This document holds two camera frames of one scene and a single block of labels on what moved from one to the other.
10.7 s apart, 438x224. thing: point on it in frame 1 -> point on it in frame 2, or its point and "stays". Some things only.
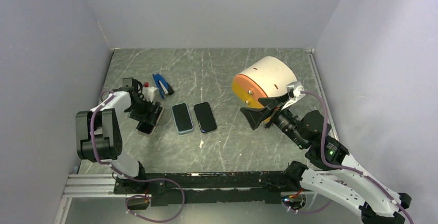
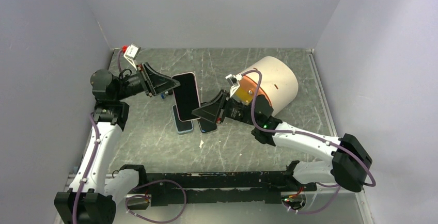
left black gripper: [147, 116] -> [157, 83]
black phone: [182, 117] stays
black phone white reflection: [153, 129] -> [186, 96]
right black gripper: [254, 115] -> [216, 109]
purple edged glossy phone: [145, 128] -> [186, 96]
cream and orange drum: [268, 77] stays
